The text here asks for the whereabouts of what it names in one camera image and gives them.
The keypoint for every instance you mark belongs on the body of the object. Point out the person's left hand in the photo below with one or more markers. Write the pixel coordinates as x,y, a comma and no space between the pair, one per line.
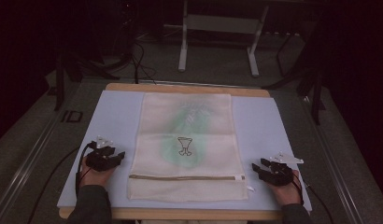
94,178

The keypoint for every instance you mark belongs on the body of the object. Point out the metal floor rail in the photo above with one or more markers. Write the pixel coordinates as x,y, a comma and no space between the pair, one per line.
21,174
339,174

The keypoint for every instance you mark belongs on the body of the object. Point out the black stand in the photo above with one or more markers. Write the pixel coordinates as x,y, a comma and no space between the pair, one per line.
316,93
59,84

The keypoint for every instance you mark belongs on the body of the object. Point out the black floor bracket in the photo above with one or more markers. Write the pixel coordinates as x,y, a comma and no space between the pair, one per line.
72,116

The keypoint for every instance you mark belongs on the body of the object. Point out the white mesh laundry bag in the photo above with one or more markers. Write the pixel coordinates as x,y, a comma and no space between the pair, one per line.
186,124

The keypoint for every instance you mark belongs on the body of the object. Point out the person's right hand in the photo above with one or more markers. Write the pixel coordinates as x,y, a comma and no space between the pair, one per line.
287,193

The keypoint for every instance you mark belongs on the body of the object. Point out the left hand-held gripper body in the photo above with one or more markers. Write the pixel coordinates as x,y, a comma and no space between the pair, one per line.
97,160

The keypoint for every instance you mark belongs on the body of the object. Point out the white metal stand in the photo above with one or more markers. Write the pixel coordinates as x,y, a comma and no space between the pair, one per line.
224,23

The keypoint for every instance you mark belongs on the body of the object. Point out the wooden table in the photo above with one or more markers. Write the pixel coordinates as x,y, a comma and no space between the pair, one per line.
180,214

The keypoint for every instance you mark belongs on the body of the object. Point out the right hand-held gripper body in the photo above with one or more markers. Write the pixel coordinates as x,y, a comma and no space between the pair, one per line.
280,174

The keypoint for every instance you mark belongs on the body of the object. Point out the green garment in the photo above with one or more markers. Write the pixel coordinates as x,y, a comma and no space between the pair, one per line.
189,124

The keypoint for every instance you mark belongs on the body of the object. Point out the light blue table mat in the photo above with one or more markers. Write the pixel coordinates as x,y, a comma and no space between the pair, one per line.
258,124

